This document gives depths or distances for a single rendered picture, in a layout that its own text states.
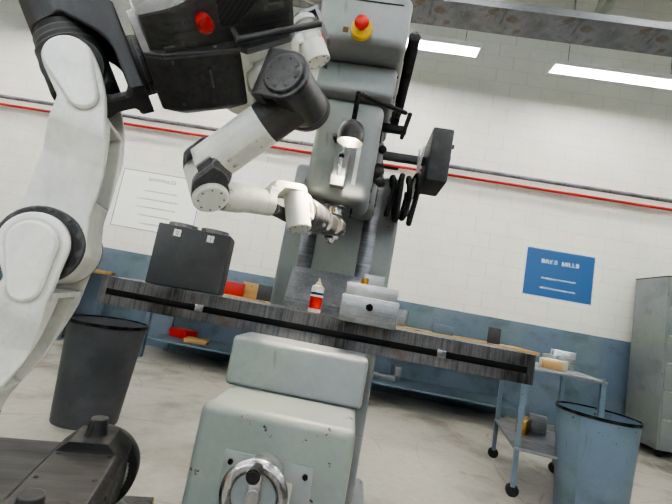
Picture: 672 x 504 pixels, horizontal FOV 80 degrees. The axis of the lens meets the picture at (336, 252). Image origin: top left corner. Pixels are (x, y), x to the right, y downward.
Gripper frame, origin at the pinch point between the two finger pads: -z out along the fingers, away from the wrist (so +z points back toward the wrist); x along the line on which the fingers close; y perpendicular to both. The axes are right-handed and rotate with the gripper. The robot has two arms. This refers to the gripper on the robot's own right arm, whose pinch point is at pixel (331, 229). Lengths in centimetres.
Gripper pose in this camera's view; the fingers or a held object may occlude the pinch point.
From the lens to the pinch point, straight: 127.9
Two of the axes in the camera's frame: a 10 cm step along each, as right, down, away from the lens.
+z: -4.0, -2.0, -9.0
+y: -1.8, 9.7, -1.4
